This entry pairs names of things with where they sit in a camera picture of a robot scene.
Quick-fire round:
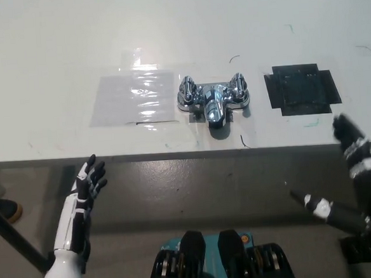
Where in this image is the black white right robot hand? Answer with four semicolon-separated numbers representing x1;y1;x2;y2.
284;112;371;239

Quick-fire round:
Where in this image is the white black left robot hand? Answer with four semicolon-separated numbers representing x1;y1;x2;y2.
48;153;113;254

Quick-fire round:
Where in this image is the chrome two-handle faucet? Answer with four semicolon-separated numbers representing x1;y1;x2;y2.
174;70;254;133

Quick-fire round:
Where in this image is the black diagonal table leg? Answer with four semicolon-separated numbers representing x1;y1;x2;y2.
0;194;54;278

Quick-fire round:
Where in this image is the black shoe tan sole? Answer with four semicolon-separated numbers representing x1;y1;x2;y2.
0;195;24;225

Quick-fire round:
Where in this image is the black tape square patch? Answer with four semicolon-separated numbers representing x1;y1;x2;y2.
262;61;343;119

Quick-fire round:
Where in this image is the large clear plastic sheet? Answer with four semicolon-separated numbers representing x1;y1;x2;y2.
85;68;180;130

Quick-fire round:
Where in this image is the black frame bar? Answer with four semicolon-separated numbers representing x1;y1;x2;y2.
338;235;371;266

